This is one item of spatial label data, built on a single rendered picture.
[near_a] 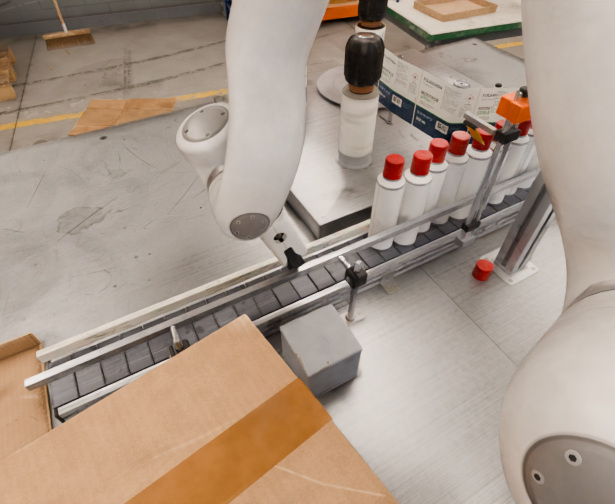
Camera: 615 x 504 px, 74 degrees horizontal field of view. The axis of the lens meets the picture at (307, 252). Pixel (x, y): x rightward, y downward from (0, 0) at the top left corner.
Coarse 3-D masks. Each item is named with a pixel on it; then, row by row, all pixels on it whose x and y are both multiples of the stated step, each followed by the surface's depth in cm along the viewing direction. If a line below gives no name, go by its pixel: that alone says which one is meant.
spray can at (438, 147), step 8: (432, 144) 73; (440, 144) 73; (448, 144) 73; (432, 152) 73; (440, 152) 73; (432, 160) 74; (440, 160) 74; (432, 168) 75; (440, 168) 75; (440, 176) 76; (432, 184) 77; (440, 184) 77; (432, 192) 78; (432, 200) 80; (424, 208) 81; (432, 208) 82; (424, 224) 84; (424, 232) 86
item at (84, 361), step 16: (528, 176) 87; (496, 192) 84; (448, 208) 79; (400, 224) 76; (416, 224) 77; (368, 240) 74; (384, 240) 75; (336, 256) 71; (288, 272) 68; (304, 272) 69; (256, 288) 66; (208, 304) 64; (224, 304) 64; (176, 320) 62; (192, 320) 63; (144, 336) 60; (96, 352) 58; (112, 352) 59; (64, 368) 57; (80, 368) 58; (32, 384) 55
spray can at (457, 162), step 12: (456, 132) 75; (456, 144) 75; (456, 156) 76; (468, 156) 78; (456, 168) 77; (444, 180) 80; (456, 180) 79; (444, 192) 81; (456, 192) 82; (444, 204) 84; (444, 216) 86
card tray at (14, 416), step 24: (24, 336) 71; (0, 360) 71; (24, 360) 71; (0, 384) 68; (24, 384) 68; (0, 408) 66; (24, 408) 66; (48, 408) 66; (0, 432) 63; (24, 432) 63; (0, 456) 61
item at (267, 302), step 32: (448, 224) 88; (320, 256) 82; (352, 256) 82; (384, 256) 82; (288, 288) 76; (320, 288) 76; (160, 320) 72; (224, 320) 72; (128, 352) 67; (160, 352) 67; (64, 384) 64; (96, 384) 64
